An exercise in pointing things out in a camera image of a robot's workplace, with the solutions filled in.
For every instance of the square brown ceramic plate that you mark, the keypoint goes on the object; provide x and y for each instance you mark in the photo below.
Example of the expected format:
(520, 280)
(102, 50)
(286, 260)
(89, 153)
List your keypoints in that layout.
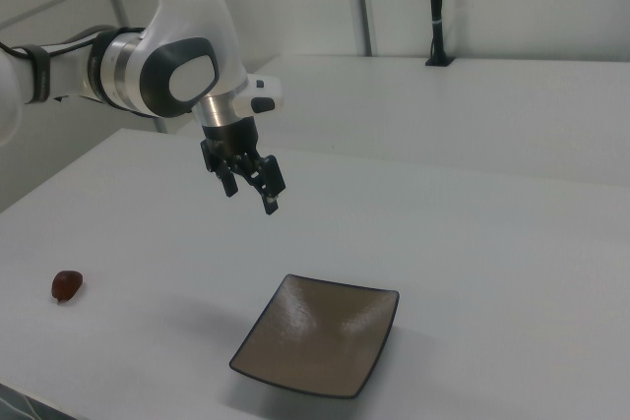
(315, 336)

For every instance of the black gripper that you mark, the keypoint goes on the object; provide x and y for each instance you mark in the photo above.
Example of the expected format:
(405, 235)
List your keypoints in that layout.
(233, 135)

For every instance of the black pole base plate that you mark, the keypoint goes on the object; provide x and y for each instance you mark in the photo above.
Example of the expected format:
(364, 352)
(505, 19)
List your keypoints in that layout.
(439, 62)

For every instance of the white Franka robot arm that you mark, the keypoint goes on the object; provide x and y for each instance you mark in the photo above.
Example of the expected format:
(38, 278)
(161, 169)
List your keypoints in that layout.
(187, 21)

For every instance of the small brown round food item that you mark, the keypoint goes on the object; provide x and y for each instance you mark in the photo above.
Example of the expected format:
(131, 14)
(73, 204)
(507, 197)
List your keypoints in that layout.
(68, 285)

